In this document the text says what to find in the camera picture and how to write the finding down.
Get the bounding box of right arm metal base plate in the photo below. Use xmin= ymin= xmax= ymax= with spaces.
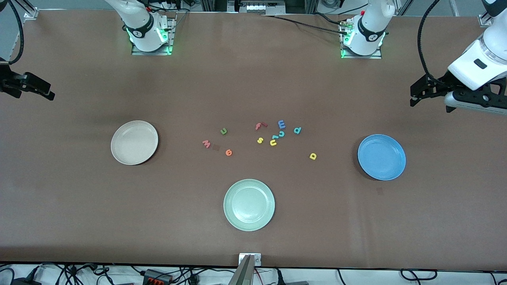
xmin=132 ymin=18 xmax=177 ymax=56

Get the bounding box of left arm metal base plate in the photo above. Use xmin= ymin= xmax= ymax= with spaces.
xmin=340 ymin=28 xmax=383 ymax=60

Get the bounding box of pale green plate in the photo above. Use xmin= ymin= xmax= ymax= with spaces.
xmin=223 ymin=179 xmax=276 ymax=232

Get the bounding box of short black table cable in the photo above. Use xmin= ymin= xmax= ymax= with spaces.
xmin=312 ymin=11 xmax=349 ymax=26

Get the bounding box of white metal rack device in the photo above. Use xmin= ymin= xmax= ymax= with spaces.
xmin=228 ymin=0 xmax=286 ymax=15

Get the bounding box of beige brown plate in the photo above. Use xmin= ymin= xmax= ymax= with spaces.
xmin=111 ymin=120 xmax=159 ymax=165

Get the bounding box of aluminium camera mast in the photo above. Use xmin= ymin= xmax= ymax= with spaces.
xmin=228 ymin=255 xmax=256 ymax=285

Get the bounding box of long black table cable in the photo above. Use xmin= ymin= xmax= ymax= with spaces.
xmin=261 ymin=14 xmax=349 ymax=34

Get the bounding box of blue plate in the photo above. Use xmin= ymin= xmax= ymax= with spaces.
xmin=357 ymin=134 xmax=406 ymax=181

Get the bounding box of black orange power strip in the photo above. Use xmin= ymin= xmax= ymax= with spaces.
xmin=143 ymin=269 xmax=173 ymax=284

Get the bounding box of silver metal mount bracket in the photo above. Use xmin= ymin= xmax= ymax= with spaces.
xmin=239 ymin=253 xmax=262 ymax=266

